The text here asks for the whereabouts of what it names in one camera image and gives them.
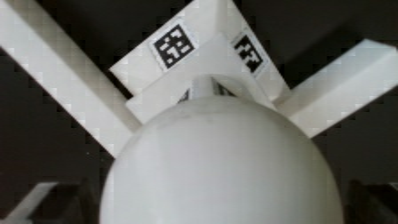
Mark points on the white lamp base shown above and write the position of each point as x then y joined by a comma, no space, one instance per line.
201,45

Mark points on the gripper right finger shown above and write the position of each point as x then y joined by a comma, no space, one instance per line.
372,203

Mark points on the white lamp bulb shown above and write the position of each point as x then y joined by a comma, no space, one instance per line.
219,167

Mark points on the white U-shaped fence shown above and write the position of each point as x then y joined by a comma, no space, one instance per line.
326,98

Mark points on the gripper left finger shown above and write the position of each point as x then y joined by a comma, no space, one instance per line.
59,203

